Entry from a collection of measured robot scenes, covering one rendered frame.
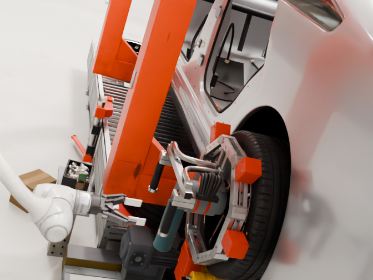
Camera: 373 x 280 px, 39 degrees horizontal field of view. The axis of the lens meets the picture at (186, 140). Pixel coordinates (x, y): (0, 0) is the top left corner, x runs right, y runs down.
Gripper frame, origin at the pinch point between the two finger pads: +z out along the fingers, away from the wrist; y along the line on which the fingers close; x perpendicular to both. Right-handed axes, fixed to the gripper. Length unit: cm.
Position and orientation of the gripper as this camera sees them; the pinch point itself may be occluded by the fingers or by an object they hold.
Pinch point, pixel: (140, 212)
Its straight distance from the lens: 210.2
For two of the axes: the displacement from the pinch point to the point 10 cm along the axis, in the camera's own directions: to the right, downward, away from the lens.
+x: 3.1, -8.8, -3.7
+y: 1.8, 4.4, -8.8
